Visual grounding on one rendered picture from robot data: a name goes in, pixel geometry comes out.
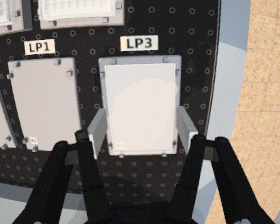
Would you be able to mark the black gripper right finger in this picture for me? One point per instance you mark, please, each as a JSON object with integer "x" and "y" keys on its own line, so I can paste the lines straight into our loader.
{"x": 238, "y": 200}

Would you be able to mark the white button panel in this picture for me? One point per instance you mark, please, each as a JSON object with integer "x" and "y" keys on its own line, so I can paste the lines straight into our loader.
{"x": 13, "y": 200}

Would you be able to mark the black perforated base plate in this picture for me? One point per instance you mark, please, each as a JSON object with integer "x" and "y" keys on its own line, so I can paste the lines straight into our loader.
{"x": 189, "y": 28}

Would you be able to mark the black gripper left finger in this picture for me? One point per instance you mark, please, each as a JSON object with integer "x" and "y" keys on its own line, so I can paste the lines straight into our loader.
{"x": 46, "y": 201}

